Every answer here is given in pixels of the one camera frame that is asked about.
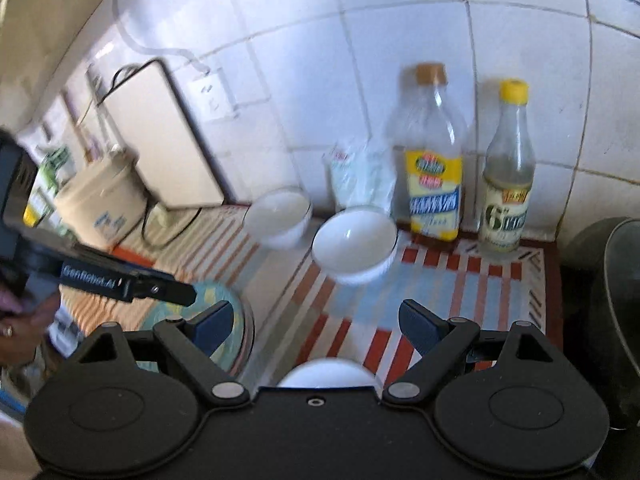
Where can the white ribbed bowl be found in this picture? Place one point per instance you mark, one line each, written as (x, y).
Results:
(330, 372)
(355, 242)
(277, 215)

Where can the black pot with glass lid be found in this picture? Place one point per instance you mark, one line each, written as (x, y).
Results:
(615, 320)

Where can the striped plaid tablecloth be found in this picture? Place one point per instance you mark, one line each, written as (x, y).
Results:
(350, 310)

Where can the blue egg print plate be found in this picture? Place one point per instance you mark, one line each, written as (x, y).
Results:
(227, 295)

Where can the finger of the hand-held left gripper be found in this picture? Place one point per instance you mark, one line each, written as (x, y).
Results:
(160, 289)

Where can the yellow cap vinegar bottle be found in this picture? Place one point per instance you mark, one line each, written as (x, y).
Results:
(507, 200)

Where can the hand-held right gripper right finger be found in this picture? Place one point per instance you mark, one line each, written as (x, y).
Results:
(417, 325)

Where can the white cutting board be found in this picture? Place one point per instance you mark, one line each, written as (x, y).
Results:
(160, 135)

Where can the white power plug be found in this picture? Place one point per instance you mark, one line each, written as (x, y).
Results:
(161, 215)

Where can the white wall socket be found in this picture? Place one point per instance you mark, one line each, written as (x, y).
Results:
(214, 97)

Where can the person's left hand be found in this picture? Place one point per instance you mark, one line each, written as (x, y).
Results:
(25, 330)

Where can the white rice cooker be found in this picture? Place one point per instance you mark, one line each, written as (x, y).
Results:
(100, 200)

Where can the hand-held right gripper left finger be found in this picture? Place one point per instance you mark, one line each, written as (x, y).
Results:
(215, 321)

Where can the clear plastic seasoning bag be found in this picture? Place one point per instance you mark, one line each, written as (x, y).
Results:
(357, 175)

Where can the yellow label cooking wine bottle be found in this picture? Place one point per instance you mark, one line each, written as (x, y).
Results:
(432, 180)

